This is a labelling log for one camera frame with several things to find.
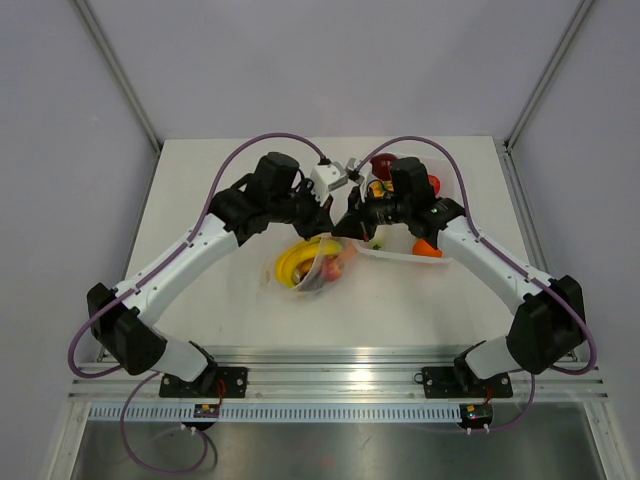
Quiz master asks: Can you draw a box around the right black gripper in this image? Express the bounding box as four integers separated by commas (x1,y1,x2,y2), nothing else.
332,184,412,243

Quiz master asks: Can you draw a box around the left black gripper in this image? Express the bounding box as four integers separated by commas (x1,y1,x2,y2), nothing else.
269,179,335,243

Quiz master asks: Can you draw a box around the yellow banana bunch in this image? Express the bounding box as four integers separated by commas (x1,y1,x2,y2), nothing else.
275,237,322,288

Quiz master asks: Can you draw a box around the clear polka dot zip bag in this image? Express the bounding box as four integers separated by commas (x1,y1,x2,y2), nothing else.
260,235,358,298

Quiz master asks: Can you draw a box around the peach fruit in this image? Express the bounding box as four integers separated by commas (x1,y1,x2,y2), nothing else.
320,255,345,283

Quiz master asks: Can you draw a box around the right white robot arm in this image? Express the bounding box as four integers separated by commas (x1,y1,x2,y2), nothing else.
333,157,587,396

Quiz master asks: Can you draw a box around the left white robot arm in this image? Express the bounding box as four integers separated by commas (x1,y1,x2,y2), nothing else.
87,152,343,398

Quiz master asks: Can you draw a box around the white perforated plastic basket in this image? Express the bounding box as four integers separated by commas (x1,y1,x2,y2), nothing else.
355,152,461,265

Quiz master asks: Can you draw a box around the dark red apple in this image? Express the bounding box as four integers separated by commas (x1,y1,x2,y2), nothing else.
370,153,398,182

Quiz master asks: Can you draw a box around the orange tangerine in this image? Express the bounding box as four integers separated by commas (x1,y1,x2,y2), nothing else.
412,239,443,258

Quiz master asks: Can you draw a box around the red tomato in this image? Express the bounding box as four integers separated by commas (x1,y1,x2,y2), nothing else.
428,175,441,196

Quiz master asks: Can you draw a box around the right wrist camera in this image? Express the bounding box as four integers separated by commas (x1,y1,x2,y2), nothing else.
345,158,370,198

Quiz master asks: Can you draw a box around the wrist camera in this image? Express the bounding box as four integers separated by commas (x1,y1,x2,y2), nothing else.
345,158,370,198
309,160,348,204

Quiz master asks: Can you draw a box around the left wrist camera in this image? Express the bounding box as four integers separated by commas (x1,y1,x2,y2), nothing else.
309,160,348,204

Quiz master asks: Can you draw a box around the aluminium rail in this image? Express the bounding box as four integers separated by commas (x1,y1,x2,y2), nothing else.
68,346,609,404

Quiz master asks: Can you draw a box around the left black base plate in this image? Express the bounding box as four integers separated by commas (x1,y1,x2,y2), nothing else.
159,366,249,399

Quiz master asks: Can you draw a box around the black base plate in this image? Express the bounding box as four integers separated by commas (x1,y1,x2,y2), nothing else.
159,366,249,399
413,366,513,400

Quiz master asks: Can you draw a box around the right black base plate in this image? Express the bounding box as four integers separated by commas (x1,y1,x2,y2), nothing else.
413,366,513,400

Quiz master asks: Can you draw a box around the white slotted cable duct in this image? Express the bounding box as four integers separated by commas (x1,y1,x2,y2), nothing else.
89,402,461,423

